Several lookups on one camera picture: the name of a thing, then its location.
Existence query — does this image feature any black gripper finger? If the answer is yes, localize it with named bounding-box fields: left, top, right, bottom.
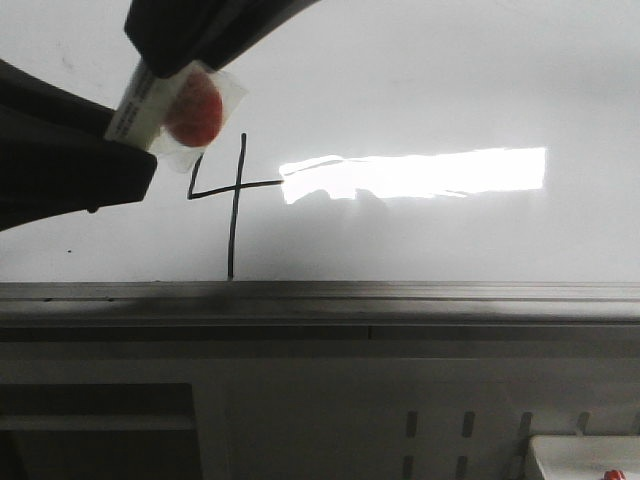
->
left=1, top=62, right=157, bottom=230
left=124, top=0, right=316, bottom=78

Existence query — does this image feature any red magnet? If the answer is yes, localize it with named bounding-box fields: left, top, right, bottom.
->
left=151, top=61, right=247, bottom=173

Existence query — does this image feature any white black-tipped whiteboard marker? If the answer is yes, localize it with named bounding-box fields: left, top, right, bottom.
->
left=104, top=60, right=180, bottom=151

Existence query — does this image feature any white whiteboard surface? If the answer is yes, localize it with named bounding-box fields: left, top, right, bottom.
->
left=1, top=1, right=639, bottom=282

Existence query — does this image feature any white slotted metal rack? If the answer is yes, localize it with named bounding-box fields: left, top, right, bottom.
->
left=193, top=357, right=639, bottom=479

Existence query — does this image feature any white box with red object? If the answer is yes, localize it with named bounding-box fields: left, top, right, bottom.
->
left=524, top=435, right=639, bottom=479

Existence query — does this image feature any grey aluminium whiteboard frame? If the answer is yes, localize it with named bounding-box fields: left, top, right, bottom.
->
left=1, top=281, right=639, bottom=342

